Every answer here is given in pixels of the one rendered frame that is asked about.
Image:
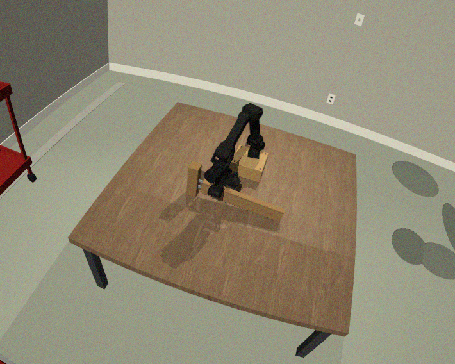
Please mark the dark brown wooden post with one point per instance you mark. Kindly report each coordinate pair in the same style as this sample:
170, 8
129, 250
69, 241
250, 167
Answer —
194, 174

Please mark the brown wooden rail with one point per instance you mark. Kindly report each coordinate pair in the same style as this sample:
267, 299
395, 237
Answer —
246, 202

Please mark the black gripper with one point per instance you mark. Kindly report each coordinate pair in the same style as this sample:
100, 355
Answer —
217, 189

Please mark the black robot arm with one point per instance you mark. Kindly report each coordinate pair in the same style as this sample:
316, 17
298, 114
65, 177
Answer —
225, 151

